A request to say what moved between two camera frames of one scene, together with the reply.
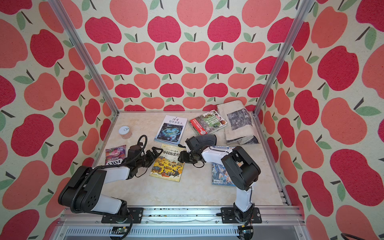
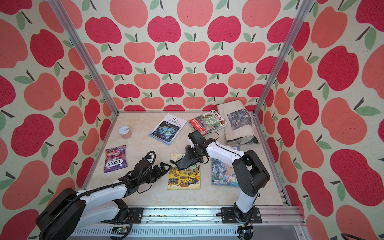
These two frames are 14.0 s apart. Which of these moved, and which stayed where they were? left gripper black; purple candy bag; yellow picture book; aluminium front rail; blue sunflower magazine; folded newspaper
Moved: left gripper black; yellow picture book
Stayed: purple candy bag; folded newspaper; blue sunflower magazine; aluminium front rail
